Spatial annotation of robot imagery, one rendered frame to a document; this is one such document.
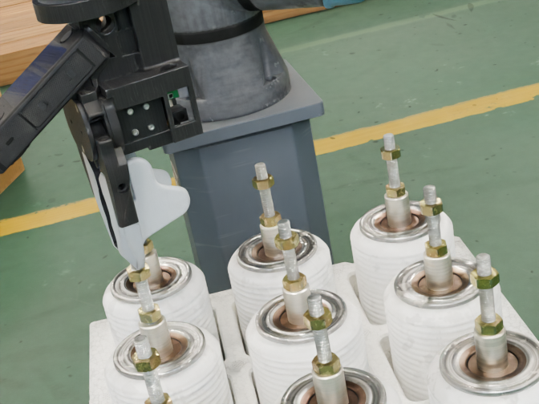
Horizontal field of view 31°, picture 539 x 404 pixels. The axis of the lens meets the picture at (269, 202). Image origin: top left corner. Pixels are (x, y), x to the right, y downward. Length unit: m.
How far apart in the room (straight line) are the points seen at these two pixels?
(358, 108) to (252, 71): 0.81
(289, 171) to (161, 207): 0.42
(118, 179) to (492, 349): 0.29
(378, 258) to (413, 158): 0.77
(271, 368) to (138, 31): 0.28
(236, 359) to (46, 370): 0.45
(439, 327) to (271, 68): 0.45
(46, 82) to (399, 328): 0.34
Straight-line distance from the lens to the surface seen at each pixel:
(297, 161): 1.13
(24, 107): 0.67
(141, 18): 0.69
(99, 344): 0.97
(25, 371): 1.32
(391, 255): 0.88
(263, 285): 0.87
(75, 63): 0.67
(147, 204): 0.72
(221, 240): 1.15
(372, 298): 0.92
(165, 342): 0.79
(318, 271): 0.88
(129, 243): 0.72
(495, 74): 1.98
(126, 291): 0.89
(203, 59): 1.09
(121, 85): 0.68
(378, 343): 0.88
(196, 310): 0.88
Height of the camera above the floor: 0.69
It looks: 26 degrees down
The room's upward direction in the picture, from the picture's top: 11 degrees counter-clockwise
